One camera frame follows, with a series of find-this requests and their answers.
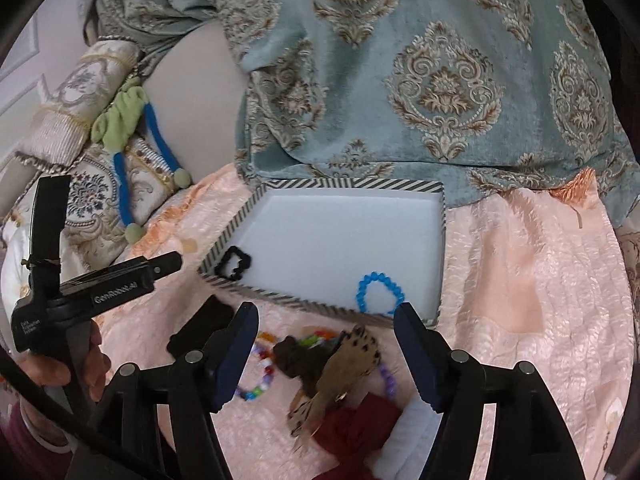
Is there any brown scrunchie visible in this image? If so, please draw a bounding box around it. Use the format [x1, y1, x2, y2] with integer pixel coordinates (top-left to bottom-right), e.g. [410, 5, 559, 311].
[272, 335, 341, 401]

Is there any person's left hand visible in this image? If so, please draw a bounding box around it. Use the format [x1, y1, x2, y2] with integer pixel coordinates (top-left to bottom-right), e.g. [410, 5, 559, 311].
[17, 319, 113, 403]

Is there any teal patterned pillow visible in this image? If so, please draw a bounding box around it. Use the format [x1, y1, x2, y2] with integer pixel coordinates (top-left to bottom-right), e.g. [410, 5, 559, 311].
[80, 0, 631, 211]

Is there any red velvet bow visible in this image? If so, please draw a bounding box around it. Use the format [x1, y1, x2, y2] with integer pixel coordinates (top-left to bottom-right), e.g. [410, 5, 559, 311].
[312, 392, 406, 480]

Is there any leopard print hair scarf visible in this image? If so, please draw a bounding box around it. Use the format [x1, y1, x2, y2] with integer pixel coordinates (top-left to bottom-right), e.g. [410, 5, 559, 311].
[287, 324, 383, 441]

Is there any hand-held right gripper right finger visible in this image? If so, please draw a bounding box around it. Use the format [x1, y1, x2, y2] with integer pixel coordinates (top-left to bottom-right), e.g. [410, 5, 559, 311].
[392, 302, 586, 480]

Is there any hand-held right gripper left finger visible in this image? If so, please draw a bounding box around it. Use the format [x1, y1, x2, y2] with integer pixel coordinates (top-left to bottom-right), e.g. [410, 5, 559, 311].
[65, 301, 261, 480]

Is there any purple bead bracelet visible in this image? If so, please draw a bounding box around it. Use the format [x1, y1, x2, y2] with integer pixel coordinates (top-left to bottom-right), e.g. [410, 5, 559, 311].
[377, 360, 398, 401]

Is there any black scrunchie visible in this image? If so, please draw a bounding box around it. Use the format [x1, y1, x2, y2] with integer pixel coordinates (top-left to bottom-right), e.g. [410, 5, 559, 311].
[214, 246, 255, 281]

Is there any cream bolster pillow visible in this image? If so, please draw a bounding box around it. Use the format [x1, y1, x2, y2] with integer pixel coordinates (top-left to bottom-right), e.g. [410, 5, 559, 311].
[15, 37, 143, 168]

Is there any multicolour bead bracelet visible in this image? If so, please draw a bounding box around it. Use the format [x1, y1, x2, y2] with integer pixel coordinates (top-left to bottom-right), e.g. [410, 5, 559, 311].
[235, 331, 278, 403]

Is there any pale fluffy scrunchie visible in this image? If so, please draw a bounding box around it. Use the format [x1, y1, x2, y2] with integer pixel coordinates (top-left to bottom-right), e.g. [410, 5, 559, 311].
[385, 400, 441, 466]

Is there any striped cardboard box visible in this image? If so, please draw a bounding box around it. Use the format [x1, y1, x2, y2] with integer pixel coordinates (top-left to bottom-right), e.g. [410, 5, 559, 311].
[196, 177, 447, 330]

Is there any green and blue plush toy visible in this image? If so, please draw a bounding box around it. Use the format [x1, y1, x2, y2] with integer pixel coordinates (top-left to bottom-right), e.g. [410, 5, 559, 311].
[90, 77, 193, 243]

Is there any black cable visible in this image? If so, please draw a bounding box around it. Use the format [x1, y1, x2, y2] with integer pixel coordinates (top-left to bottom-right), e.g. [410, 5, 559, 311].
[0, 345, 121, 466]

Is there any plain beige pillow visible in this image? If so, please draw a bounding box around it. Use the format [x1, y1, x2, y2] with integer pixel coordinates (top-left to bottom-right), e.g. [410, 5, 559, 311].
[145, 25, 248, 186]

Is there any floral embroidered cushion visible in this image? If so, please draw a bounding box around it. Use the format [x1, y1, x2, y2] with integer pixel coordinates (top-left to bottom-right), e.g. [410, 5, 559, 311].
[0, 135, 186, 261]

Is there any black fabric hair clip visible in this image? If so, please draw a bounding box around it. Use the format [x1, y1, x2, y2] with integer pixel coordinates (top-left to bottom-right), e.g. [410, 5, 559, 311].
[166, 294, 236, 357]

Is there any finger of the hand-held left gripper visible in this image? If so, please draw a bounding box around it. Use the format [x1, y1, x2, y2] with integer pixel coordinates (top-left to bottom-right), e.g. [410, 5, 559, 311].
[147, 252, 183, 281]

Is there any peach quilted bedspread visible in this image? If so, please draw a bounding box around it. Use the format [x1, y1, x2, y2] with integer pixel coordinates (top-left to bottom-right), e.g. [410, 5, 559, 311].
[0, 162, 626, 480]

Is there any blue bead bracelet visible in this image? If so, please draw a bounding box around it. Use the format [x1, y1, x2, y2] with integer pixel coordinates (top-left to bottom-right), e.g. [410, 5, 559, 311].
[356, 271, 405, 317]

